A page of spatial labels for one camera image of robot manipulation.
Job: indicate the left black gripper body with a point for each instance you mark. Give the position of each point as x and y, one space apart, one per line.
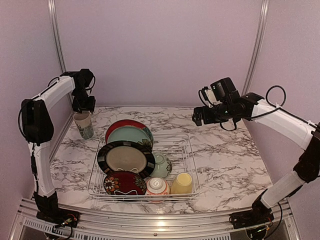
81 102

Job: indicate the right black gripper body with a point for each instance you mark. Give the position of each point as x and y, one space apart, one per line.
221 116

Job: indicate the floral ceramic tumbler cup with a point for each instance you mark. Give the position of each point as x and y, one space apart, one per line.
84 125

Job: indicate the red plate with teal flower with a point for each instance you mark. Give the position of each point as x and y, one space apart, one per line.
122 123

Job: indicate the yellow mug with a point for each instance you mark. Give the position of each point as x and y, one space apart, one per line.
182 184

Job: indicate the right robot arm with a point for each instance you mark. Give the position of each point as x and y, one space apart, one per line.
225 103

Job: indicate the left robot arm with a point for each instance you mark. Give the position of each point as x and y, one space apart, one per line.
36 126

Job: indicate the light teal plate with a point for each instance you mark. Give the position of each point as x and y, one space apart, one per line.
142 136

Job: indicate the black rimmed grey plate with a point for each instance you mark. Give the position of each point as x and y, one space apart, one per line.
126 156

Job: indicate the pale green ceramic bowl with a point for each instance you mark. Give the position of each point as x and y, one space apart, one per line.
163 166

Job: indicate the dark red floral plate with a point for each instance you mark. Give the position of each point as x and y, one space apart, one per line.
124 183

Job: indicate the white and pink bowl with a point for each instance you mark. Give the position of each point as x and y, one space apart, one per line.
157 186

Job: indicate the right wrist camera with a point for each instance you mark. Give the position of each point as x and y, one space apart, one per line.
207 97

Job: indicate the white wire dish rack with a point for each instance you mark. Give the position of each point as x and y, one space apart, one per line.
176 146

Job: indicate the right aluminium frame post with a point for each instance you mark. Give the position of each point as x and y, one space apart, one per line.
258 42

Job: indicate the aluminium frame post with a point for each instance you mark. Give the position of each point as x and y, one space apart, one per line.
56 34
258 42

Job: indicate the left aluminium frame post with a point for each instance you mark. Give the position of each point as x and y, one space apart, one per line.
56 34

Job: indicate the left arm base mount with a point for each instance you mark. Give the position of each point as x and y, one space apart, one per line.
58 218

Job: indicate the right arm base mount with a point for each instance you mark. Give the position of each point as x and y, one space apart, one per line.
248 218

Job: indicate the aluminium front frame rail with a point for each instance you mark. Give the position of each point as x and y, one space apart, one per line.
108 225

